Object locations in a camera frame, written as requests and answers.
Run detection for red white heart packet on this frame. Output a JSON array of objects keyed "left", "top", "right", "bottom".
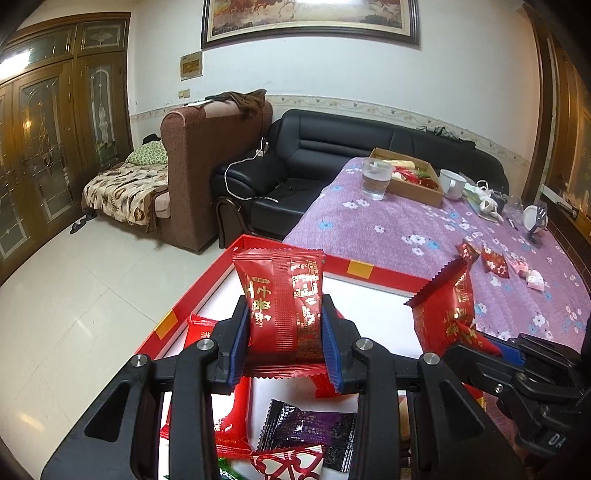
[{"left": 249, "top": 444, "right": 327, "bottom": 480}]

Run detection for green pillow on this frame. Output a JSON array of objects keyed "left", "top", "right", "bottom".
[{"left": 126, "top": 140, "right": 168, "bottom": 166}]

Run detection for wooden wardrobe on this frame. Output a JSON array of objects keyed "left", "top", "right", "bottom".
[{"left": 0, "top": 13, "right": 133, "bottom": 283}]

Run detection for red patterned snack packet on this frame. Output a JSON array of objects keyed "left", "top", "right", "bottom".
[{"left": 481, "top": 246, "right": 510, "bottom": 278}]

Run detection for small wall plaque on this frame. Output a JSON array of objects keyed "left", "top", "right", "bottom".
[{"left": 180, "top": 51, "right": 204, "bottom": 79}]

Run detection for cardboard box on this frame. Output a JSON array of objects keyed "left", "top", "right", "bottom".
[{"left": 369, "top": 147, "right": 445, "bottom": 208}]

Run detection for black leather sofa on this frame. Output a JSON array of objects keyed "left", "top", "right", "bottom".
[{"left": 211, "top": 108, "right": 510, "bottom": 246}]

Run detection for dark red snack packet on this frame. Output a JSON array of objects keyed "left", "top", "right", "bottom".
[
  {"left": 405, "top": 255, "right": 503, "bottom": 359},
  {"left": 230, "top": 246, "right": 330, "bottom": 378}
]

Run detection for white mug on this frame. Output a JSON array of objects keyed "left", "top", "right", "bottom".
[{"left": 438, "top": 169, "right": 468, "bottom": 200}]

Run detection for brown armchair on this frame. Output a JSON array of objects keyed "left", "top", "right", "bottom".
[{"left": 149, "top": 98, "right": 274, "bottom": 256}]

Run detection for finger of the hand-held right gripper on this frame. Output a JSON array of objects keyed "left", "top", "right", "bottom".
[
  {"left": 442, "top": 343, "right": 523, "bottom": 408},
  {"left": 484, "top": 333, "right": 526, "bottom": 368}
]

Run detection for framed wall painting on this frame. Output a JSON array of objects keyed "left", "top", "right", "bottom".
[{"left": 200, "top": 0, "right": 422, "bottom": 50}]

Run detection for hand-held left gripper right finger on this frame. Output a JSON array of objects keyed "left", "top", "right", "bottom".
[{"left": 320, "top": 294, "right": 528, "bottom": 480}]

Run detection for patterned bed blanket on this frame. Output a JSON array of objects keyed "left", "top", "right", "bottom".
[{"left": 82, "top": 161, "right": 170, "bottom": 228}]

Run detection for purple snack packet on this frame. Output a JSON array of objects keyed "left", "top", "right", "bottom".
[{"left": 255, "top": 398, "right": 359, "bottom": 472}]

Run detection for white charging cable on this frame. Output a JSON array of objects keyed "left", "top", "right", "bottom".
[{"left": 223, "top": 137, "right": 271, "bottom": 202}]

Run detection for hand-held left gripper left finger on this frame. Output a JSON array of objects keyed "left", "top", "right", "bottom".
[{"left": 41, "top": 294, "right": 251, "bottom": 480}]

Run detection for clear plastic cup with water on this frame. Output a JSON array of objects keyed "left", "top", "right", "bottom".
[{"left": 361, "top": 157, "right": 394, "bottom": 202}]

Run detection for wooden display cabinet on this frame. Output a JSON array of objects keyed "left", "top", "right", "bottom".
[{"left": 523, "top": 0, "right": 591, "bottom": 278}]

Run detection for brown garment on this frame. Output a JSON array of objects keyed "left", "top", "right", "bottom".
[{"left": 204, "top": 90, "right": 267, "bottom": 117}]

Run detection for grey phone stand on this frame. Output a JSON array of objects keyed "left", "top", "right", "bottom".
[{"left": 530, "top": 202, "right": 553, "bottom": 246}]

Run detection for red gift box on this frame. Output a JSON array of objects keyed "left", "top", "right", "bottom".
[{"left": 137, "top": 234, "right": 490, "bottom": 480}]

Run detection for dark slippers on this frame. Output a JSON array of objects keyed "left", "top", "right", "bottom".
[{"left": 69, "top": 209, "right": 96, "bottom": 236}]

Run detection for red packet gold print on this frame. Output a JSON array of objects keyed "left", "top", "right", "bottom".
[{"left": 159, "top": 376, "right": 253, "bottom": 459}]

